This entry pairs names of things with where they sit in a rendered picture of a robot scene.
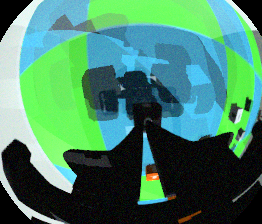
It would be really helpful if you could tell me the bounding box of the green block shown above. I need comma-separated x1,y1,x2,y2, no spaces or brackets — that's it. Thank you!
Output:
244,99,253,112

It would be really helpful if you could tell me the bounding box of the orange block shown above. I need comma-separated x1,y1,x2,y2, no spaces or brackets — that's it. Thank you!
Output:
146,165,159,181

